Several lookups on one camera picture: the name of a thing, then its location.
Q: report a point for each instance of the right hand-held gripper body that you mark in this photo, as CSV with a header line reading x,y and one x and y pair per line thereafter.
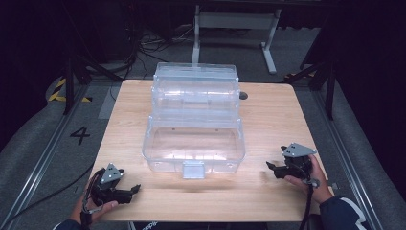
x,y
298,163

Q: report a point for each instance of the metal floor rail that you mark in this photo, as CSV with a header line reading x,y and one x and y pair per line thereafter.
x,y
35,172
348,166

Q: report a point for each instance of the person's right hand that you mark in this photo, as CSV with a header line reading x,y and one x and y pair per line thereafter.
x,y
319,185

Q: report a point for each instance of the black table grommet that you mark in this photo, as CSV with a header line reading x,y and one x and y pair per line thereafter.
x,y
244,95

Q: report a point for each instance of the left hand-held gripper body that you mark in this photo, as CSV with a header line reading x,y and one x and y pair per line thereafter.
x,y
107,188

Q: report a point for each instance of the clear plastic storage box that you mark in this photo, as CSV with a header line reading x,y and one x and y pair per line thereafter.
x,y
191,147

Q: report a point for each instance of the white metal stand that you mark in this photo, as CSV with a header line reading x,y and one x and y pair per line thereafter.
x,y
234,20

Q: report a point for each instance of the black metal stand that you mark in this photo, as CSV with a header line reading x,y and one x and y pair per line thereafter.
x,y
69,83
330,92

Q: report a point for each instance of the yellow black floor tape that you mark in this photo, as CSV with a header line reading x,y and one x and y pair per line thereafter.
x,y
57,96

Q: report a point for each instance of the person's left hand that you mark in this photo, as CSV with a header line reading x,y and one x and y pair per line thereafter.
x,y
95,209

